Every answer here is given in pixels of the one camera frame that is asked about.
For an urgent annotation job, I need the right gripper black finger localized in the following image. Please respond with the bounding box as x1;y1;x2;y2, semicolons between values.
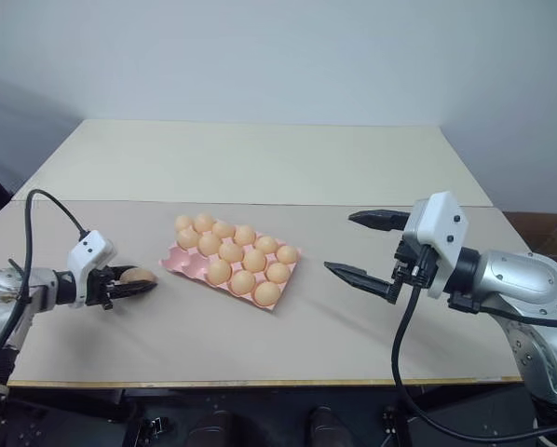
323;261;400;305
347;209;414;233

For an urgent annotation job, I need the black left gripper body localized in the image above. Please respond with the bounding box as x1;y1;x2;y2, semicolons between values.
86;265;122;312

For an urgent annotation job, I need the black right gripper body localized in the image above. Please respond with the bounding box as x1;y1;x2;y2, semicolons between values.
391;232;437;296

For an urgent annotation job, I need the pink egg tray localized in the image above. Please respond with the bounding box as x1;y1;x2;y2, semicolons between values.
158;226;305;313

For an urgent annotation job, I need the dark rounded shape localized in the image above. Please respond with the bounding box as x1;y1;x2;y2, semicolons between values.
307;405;350;447
193;408;237;447

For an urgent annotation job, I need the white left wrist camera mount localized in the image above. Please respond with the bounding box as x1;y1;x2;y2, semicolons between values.
67;229;118;309

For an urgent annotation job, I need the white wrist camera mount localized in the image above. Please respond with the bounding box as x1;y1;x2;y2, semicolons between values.
67;229;118;309
405;190;469;300

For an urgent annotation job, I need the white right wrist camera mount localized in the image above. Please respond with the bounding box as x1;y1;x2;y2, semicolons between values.
405;190;469;300

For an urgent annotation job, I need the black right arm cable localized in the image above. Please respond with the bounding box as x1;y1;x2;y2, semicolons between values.
389;244;557;441

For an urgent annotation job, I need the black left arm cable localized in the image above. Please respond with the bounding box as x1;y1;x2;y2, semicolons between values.
0;187;91;367

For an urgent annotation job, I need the black under-table frame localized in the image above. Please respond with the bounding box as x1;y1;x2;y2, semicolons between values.
0;384;557;447

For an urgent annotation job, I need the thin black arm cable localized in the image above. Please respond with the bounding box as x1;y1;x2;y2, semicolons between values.
448;297;557;332

